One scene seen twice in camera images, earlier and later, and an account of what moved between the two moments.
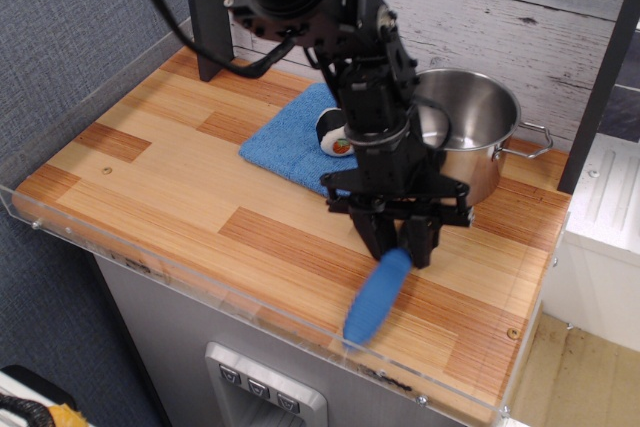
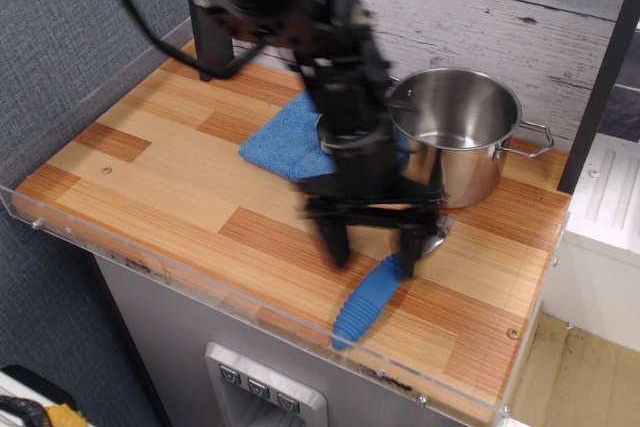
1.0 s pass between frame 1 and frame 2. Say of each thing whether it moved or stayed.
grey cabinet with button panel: stayed
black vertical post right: stayed
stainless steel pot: stayed
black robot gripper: moved
